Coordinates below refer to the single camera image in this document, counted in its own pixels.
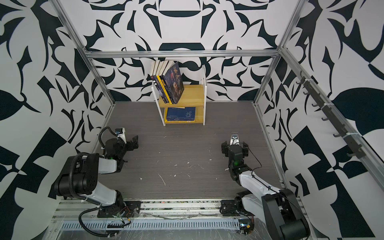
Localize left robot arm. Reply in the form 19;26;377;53
53;136;139;208

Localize white wooden bookshelf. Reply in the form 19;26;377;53
151;65;208;127

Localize purple Guiguzi portrait book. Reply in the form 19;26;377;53
154;60;168;104

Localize aluminium frame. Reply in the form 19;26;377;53
51;1;384;188

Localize black book leaning on shelf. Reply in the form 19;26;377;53
149;61;159;83

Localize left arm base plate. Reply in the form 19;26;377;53
97;201;142;218

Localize navy book yellow label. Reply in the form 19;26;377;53
166;107;196;122

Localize yellow book in shelf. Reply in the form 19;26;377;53
165;107;201;123

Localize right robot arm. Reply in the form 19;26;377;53
221;138;311;240

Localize white cable duct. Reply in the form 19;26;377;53
61;219;239;231

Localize small electronics board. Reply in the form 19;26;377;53
238;219;255;235

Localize black Murphy's law book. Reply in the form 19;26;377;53
161;60;176;105

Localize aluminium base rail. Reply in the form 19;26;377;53
50;196;308;220

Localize yellow cartoon cover book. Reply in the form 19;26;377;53
155;60;172;104

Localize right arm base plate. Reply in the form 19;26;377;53
219;197;265;219

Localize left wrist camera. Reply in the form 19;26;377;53
115;128;127;144

